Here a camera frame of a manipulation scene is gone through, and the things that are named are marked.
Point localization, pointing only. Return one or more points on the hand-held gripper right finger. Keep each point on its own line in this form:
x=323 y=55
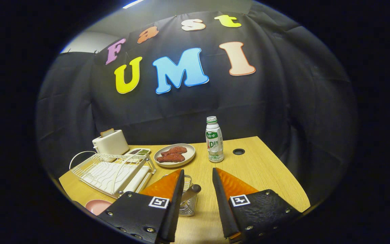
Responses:
x=222 y=210

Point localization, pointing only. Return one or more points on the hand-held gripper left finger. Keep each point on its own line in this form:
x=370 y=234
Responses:
x=176 y=210

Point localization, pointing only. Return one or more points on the pink plate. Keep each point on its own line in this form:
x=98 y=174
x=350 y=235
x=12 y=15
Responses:
x=96 y=206

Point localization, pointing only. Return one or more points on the beige plate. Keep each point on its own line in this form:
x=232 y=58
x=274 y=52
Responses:
x=189 y=154

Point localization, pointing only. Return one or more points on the white green drink bottle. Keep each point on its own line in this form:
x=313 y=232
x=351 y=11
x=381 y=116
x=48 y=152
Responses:
x=214 y=142

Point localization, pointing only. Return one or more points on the divided tray of beans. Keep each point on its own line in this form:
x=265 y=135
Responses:
x=137 y=151

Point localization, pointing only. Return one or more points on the white drip tray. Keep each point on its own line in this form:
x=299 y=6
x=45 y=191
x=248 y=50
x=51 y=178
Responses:
x=107 y=173

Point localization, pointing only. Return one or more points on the white toaster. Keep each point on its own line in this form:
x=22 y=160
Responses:
x=112 y=144

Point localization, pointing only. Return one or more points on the toast slice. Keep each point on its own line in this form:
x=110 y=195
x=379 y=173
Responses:
x=107 y=132

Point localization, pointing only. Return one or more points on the ceiling light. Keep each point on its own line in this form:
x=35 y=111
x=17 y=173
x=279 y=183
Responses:
x=133 y=3

